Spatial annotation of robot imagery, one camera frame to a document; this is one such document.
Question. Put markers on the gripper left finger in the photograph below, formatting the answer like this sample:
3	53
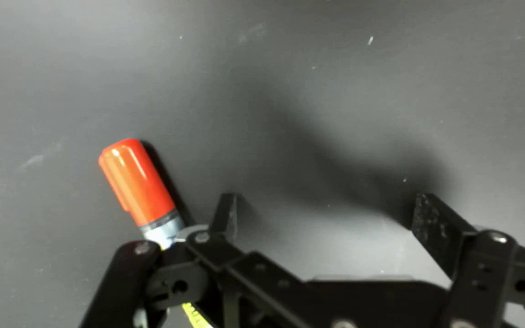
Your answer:
208	269

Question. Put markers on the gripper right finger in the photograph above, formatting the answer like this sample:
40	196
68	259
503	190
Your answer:
481	264

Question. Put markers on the marker with orange cap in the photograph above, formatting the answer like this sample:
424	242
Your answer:
140	189

